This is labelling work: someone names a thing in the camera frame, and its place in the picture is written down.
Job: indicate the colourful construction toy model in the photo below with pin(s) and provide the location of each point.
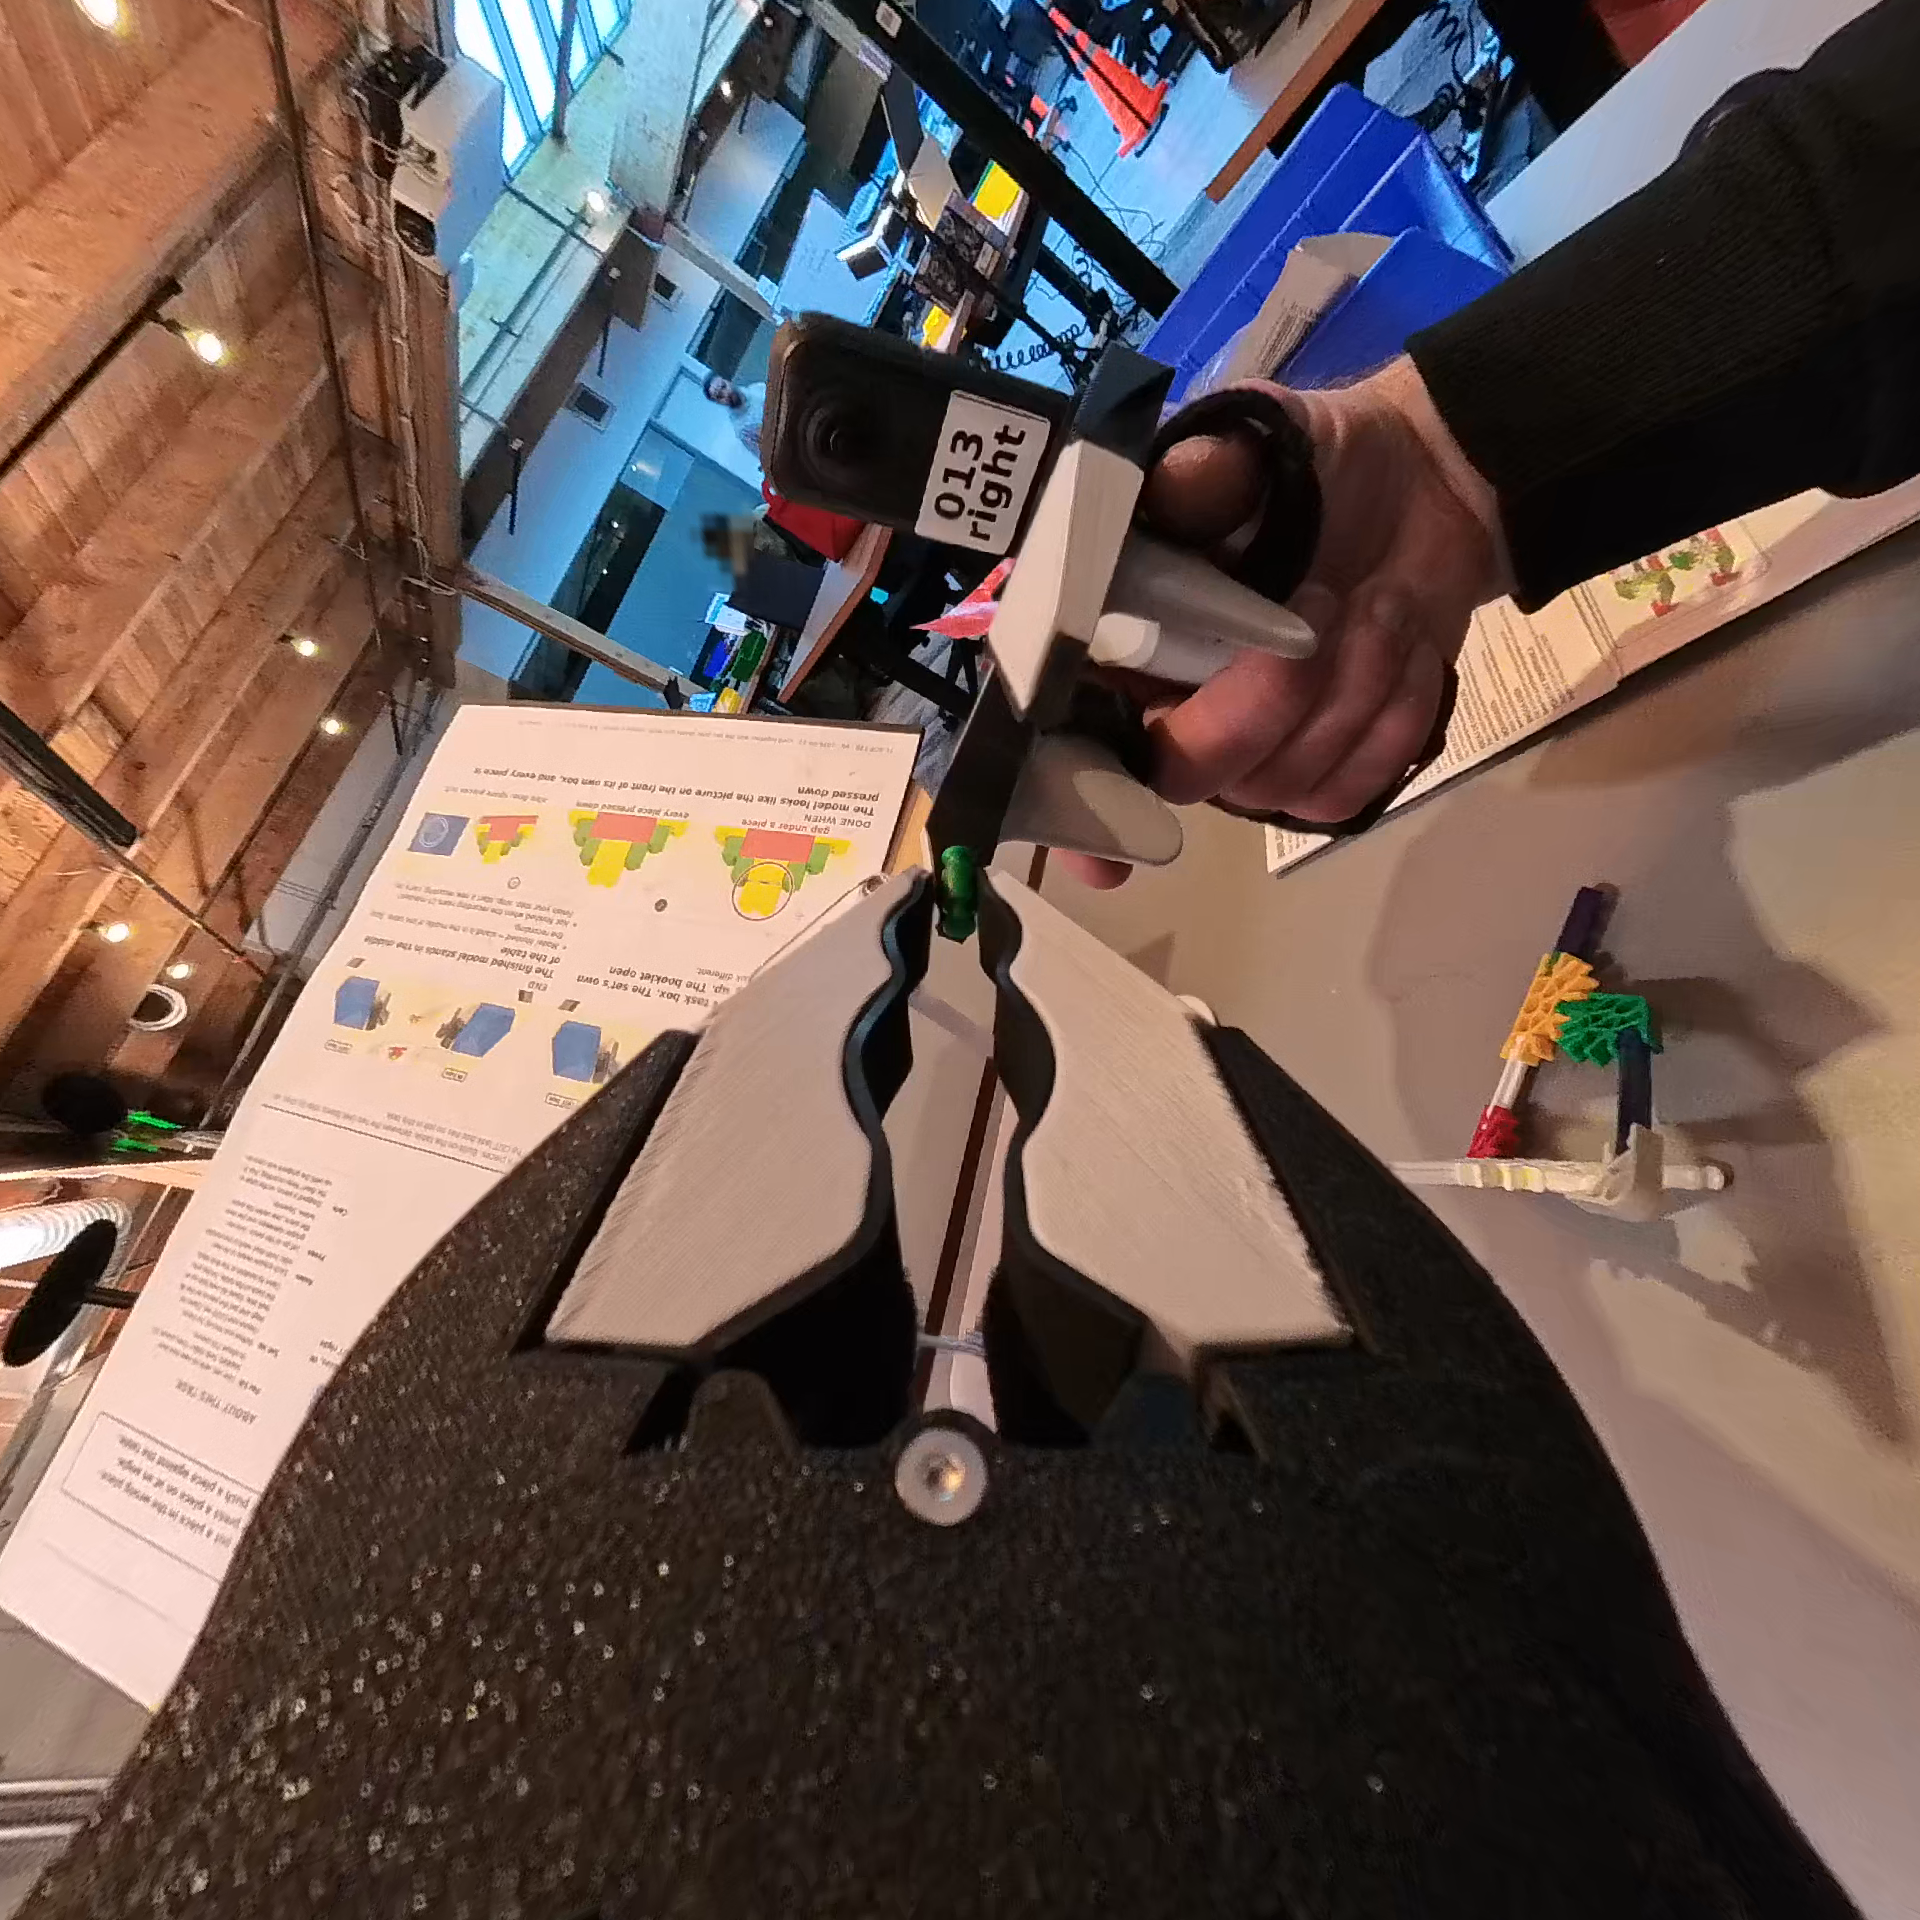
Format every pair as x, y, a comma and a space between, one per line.
1562, 1027

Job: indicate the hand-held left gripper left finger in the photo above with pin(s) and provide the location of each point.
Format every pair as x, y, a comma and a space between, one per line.
721, 1186

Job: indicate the person's right hand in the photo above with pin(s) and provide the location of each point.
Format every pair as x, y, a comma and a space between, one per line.
1382, 600

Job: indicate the white paper sheet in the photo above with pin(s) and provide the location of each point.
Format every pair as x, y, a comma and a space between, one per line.
1306, 300

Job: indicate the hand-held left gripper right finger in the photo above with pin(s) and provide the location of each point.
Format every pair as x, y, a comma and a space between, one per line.
1171, 1186

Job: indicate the white ceiling device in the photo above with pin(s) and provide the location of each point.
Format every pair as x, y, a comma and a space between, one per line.
421, 165

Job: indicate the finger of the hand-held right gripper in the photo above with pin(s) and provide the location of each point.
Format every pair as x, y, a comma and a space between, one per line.
1074, 571

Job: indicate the small green piece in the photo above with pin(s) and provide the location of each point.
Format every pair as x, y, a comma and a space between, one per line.
956, 907

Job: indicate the orange traffic cone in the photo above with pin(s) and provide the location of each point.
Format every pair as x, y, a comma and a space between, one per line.
1119, 84

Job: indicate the printed instruction sheet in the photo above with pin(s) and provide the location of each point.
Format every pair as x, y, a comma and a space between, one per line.
452, 1050

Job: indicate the blue bin with papers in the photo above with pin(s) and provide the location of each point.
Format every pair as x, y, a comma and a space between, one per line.
1382, 180

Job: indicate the illustrated instruction booklet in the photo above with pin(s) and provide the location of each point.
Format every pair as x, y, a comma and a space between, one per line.
1515, 675

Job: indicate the black pole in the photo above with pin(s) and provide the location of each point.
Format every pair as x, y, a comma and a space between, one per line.
991, 144

